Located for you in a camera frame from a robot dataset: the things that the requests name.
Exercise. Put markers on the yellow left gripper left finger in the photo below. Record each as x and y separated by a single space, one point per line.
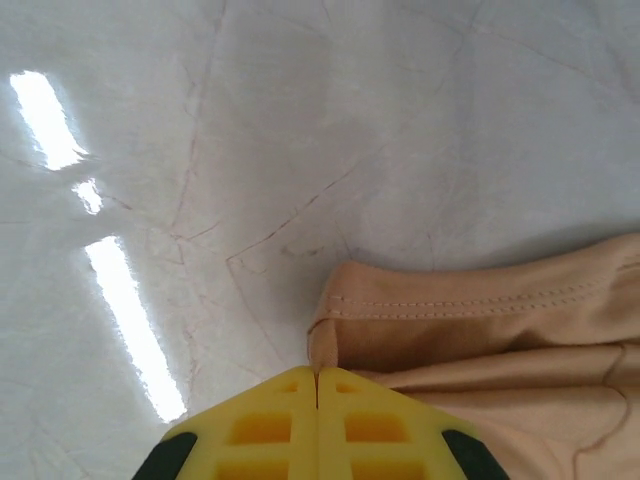
250 430

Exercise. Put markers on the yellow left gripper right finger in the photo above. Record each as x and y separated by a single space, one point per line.
390 430

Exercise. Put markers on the tan t-shirt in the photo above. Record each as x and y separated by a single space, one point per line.
500 375

